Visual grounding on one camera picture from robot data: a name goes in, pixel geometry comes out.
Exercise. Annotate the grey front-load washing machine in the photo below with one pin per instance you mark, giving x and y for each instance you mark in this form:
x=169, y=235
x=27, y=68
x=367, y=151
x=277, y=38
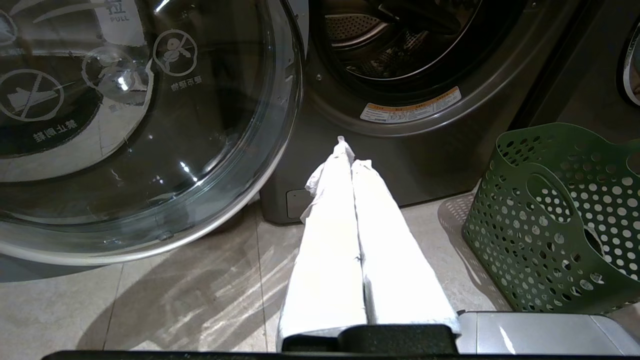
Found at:
x=425, y=100

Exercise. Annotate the glass washer door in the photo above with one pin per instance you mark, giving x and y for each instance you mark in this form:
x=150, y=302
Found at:
x=125, y=125

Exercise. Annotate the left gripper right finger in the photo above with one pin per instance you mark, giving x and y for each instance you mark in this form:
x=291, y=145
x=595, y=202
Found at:
x=400, y=280

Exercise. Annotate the dark grey washing machine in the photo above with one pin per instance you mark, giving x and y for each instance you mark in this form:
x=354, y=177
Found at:
x=585, y=70

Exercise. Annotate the green perforated laundry basket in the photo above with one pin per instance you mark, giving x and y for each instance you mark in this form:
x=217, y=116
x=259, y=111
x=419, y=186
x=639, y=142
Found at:
x=560, y=225

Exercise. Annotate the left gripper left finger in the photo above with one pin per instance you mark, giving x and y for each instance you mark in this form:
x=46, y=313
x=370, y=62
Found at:
x=327, y=270

